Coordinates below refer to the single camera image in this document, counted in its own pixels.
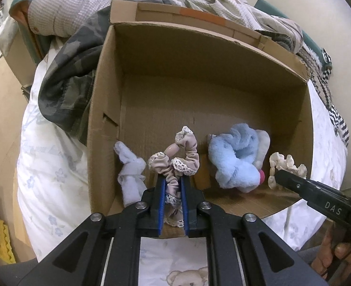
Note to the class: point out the person's right hand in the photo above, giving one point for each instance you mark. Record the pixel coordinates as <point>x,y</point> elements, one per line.
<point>342,250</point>

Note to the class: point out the black-white patterned blanket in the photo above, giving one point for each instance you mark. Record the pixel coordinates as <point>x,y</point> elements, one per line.
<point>327,95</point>

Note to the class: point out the white knotted cloth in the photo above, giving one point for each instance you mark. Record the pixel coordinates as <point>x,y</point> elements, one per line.
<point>130,178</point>

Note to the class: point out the cardboard box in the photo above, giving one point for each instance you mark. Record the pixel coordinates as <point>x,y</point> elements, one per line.
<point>193,95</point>

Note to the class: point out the pink soft ball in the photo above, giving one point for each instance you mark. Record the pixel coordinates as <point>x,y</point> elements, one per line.
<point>262,177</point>

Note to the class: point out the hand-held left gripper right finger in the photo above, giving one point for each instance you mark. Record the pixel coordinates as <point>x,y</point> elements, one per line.
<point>183,202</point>

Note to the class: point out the checked grey quilt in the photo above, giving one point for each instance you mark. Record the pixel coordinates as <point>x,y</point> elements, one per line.
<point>103,3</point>

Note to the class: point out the camouflage garment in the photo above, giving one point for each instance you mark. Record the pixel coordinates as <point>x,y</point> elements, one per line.
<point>68,74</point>

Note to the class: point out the blue fluffy scrunchie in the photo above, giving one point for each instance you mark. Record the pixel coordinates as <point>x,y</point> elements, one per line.
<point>232,161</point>

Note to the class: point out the beige lace-trimmed scrunchie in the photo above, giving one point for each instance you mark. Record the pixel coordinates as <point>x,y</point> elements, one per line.
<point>190,152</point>

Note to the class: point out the teal pillow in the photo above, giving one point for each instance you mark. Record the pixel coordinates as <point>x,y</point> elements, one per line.
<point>267,6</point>

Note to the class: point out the white bear-print bedsheet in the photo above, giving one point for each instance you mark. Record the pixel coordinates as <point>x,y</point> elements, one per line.
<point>44,161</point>

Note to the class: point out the teal and orange board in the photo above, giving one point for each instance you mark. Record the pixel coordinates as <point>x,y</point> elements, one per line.
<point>23,20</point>

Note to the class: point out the yellow foam mat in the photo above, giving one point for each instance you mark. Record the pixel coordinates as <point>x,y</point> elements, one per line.
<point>4,241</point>

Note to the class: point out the cream ruffled scrunchie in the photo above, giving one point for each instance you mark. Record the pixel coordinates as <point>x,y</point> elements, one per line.
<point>282,161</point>

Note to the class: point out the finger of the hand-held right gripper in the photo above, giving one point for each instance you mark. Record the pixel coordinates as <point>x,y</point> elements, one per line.
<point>294,183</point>

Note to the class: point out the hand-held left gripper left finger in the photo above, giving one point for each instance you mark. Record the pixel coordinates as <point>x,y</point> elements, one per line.
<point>162,202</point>

